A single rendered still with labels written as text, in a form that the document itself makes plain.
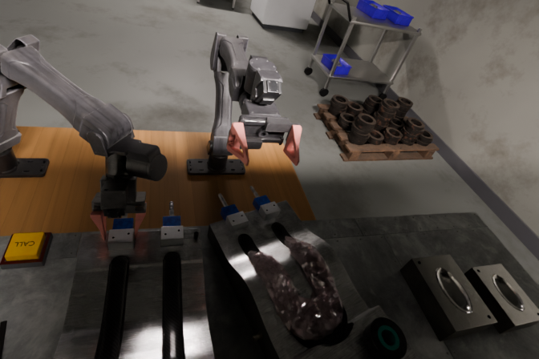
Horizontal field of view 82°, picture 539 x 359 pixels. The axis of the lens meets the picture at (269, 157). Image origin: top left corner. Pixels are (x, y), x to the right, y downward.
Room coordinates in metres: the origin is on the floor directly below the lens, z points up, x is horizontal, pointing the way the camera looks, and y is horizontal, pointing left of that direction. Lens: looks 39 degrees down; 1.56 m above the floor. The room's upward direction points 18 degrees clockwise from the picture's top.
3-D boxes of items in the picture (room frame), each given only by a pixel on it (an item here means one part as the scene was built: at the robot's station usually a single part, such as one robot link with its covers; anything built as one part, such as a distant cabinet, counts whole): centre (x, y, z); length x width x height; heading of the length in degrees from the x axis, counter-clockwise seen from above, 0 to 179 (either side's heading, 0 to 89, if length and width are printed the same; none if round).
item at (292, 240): (0.41, -0.16, 0.90); 0.26 x 0.18 x 0.08; 43
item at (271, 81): (0.53, 0.04, 1.25); 0.07 x 0.06 x 0.11; 117
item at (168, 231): (0.45, 0.18, 0.89); 0.13 x 0.05 x 0.05; 25
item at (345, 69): (3.61, -0.56, 0.49); 1.05 x 0.61 x 0.99; 113
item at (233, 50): (0.77, 0.16, 1.17); 0.30 x 0.09 x 0.12; 27
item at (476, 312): (0.54, -0.60, 0.83); 0.20 x 0.15 x 0.07; 25
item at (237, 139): (0.45, 0.04, 1.20); 0.09 x 0.07 x 0.07; 27
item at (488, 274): (0.60, -0.79, 0.83); 0.17 x 0.13 x 0.06; 25
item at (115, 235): (0.40, 0.28, 0.89); 0.13 x 0.05 x 0.05; 26
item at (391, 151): (2.70, -0.91, 0.20); 1.07 x 0.74 x 0.39; 117
